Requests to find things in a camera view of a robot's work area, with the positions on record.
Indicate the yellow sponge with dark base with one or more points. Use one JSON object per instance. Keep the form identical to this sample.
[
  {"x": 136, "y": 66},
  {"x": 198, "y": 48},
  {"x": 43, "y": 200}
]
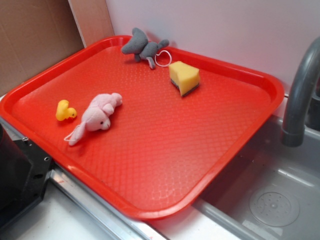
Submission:
[{"x": 185, "y": 77}]

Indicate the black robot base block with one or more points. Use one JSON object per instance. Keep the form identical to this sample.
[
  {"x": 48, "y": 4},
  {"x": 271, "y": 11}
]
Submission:
[{"x": 24, "y": 173}]

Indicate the red plastic tray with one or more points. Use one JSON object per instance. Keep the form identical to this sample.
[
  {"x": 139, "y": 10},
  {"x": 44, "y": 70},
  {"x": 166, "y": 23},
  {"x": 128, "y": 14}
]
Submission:
[{"x": 161, "y": 150}]

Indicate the pink plush toy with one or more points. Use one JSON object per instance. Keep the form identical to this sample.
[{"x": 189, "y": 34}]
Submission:
[{"x": 96, "y": 117}]

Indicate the grey plush elephant toy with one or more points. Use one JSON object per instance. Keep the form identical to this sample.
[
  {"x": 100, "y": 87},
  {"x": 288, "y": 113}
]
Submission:
[{"x": 143, "y": 49}]

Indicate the yellow rubber duck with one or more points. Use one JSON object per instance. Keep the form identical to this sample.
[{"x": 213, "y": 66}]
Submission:
[{"x": 64, "y": 112}]

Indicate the grey plastic sink basin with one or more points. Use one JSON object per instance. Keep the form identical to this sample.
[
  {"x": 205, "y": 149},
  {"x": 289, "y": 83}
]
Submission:
[{"x": 268, "y": 191}]

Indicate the grey toy faucet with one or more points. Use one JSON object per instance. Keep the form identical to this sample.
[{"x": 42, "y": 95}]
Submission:
[{"x": 303, "y": 104}]

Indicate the brown cardboard panel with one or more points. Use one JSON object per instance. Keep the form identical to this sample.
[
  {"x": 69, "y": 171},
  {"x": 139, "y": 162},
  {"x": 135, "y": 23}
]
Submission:
[{"x": 36, "y": 34}]

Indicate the silver metal rail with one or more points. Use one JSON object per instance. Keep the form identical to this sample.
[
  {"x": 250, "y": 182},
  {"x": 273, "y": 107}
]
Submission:
[{"x": 70, "y": 211}]

